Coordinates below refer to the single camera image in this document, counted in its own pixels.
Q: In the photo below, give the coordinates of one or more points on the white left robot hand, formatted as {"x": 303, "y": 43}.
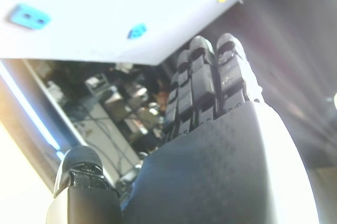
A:
{"x": 210, "y": 168}

